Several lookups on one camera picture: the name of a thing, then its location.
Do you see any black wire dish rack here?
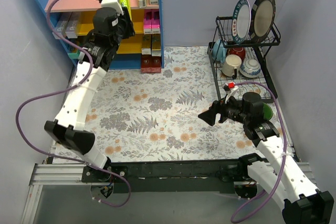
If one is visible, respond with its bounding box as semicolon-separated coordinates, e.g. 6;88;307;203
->
207;16;281;99

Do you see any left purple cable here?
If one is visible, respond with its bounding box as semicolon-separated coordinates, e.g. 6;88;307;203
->
15;0;131;208

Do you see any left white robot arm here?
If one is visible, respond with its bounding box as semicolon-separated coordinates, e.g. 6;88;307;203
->
44;7;135;182

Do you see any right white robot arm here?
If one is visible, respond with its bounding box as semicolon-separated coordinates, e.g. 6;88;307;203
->
198;92;334;223

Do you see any white plate with green rim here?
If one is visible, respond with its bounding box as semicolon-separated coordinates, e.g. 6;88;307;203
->
232;0;251;44

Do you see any floral table mat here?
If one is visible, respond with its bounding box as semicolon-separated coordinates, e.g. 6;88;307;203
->
84;46;256;162

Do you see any dark rimmed grey plate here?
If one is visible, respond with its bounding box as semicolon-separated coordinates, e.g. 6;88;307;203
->
249;0;276;43

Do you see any red ceramic bowl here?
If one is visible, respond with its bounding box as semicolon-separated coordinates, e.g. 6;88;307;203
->
227;47;246;62

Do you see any cream mug with dark handle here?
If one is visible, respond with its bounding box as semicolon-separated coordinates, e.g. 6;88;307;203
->
222;55;242;79

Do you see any plain silver toothpaste box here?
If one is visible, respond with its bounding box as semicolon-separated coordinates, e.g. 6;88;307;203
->
52;12;71;40

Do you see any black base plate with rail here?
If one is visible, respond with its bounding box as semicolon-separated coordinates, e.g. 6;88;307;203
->
20;159;329;224

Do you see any pink toothpaste box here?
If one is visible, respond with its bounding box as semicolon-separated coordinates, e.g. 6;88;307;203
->
151;9;161;34
143;9;152;35

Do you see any green mug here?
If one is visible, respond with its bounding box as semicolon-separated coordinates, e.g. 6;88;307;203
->
263;103;273;121

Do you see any blue and white bowl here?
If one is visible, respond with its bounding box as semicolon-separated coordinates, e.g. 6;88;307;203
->
239;59;261;79

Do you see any blue shelf with coloured boards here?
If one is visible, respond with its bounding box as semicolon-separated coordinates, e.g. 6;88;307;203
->
36;0;164;73

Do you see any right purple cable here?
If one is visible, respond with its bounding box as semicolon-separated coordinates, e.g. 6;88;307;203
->
230;81;287;224

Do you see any light blue cup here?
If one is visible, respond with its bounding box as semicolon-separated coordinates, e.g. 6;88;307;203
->
212;39;227;63

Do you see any silver blue R.O box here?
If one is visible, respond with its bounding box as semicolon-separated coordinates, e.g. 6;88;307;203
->
151;34;161;57

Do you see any purple cable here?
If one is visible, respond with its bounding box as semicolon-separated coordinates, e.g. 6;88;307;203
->
230;81;287;224
15;0;131;208

